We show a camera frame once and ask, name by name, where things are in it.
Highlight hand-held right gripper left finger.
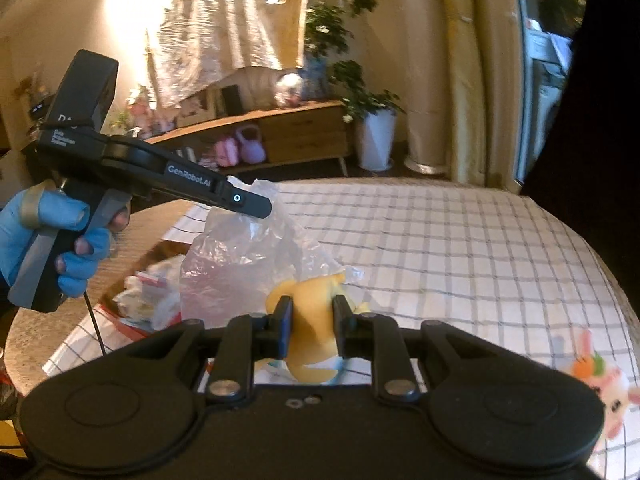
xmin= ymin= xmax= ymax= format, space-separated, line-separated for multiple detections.
xmin=127 ymin=295 xmax=296 ymax=404

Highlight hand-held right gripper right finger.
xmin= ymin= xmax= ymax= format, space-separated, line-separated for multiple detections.
xmin=332 ymin=294 xmax=502 ymax=404

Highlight yellow duck plush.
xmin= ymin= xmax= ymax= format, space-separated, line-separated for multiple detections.
xmin=264 ymin=274 xmax=372 ymax=387

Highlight clear plastic bag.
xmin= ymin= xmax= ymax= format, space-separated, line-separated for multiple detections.
xmin=179 ymin=177 xmax=367 ymax=332

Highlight red tin box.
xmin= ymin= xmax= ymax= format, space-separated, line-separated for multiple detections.
xmin=96 ymin=260 xmax=187 ymax=343

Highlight person's left hand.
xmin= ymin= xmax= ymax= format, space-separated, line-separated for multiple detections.
xmin=0 ymin=187 xmax=131 ymax=306

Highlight white checkered tablecloth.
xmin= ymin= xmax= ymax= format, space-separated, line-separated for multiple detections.
xmin=42 ymin=177 xmax=637 ymax=402

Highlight pink kettlebell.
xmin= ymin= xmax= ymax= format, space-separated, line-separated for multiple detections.
xmin=214 ymin=139 xmax=239 ymax=167

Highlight purple kettlebell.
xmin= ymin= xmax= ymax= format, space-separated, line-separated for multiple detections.
xmin=235 ymin=126 xmax=266 ymax=164

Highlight white planter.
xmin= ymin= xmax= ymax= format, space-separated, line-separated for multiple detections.
xmin=356 ymin=107 xmax=399 ymax=172

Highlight wooden sideboard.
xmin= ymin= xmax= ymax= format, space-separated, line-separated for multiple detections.
xmin=115 ymin=100 xmax=354 ymax=177

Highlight white hanging cloth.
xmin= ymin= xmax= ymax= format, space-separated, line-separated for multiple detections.
xmin=144 ymin=0 xmax=312 ymax=109

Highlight plastic bag with toys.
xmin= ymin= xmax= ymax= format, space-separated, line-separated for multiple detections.
xmin=275 ymin=72 xmax=304 ymax=109

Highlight blue figurine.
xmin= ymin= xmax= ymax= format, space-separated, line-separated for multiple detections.
xmin=302 ymin=55 xmax=329 ymax=101

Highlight green potted plant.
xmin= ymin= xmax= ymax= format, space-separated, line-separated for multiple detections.
xmin=300 ymin=0 xmax=407 ymax=122

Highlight white pink bunny plush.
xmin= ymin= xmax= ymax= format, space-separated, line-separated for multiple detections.
xmin=569 ymin=329 xmax=640 ymax=457

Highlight gold curtain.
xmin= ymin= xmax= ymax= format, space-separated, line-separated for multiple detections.
xmin=470 ymin=0 xmax=532 ymax=189

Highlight balcony plant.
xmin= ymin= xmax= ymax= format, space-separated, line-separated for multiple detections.
xmin=541 ymin=0 xmax=589 ymax=37

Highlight light photo frame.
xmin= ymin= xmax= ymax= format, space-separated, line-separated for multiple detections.
xmin=177 ymin=92 xmax=219 ymax=129

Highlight dark picture frame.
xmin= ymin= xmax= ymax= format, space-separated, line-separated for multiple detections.
xmin=221 ymin=85 xmax=245 ymax=117

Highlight black cable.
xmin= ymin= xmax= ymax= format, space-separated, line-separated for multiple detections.
xmin=82 ymin=292 xmax=109 ymax=357

